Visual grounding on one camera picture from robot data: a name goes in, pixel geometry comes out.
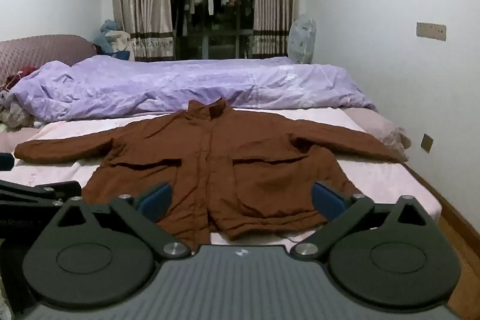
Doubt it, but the pile of clothes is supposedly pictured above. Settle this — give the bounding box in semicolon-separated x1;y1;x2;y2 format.
92;19;124;55

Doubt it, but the white printed bag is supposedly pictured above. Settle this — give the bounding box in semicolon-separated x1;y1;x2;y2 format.
107;31;136;62

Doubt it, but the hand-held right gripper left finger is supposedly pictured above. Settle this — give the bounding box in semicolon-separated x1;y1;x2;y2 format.
56;183;191;258

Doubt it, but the wall socket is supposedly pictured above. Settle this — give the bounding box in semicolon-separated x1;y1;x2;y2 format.
420;133;435;154

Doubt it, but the pink quilted headboard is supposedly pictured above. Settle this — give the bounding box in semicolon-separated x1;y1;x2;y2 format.
0;34;98;85

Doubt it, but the purple duvet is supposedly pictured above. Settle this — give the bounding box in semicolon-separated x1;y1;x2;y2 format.
7;55;378;124

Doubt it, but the brown jacket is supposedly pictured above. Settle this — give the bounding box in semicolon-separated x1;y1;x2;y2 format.
14;98;409;241

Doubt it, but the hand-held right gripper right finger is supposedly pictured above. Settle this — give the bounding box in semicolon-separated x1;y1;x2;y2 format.
292;182;428;261

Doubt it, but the dusty pink pillow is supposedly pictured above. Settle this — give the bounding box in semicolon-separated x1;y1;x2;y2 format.
343;108;411;156

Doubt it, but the wall switch plate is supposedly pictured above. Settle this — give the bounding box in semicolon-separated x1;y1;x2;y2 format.
416;21;447;42

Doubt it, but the brown plush toy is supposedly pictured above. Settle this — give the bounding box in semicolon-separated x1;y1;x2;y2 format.
0;65;40;130

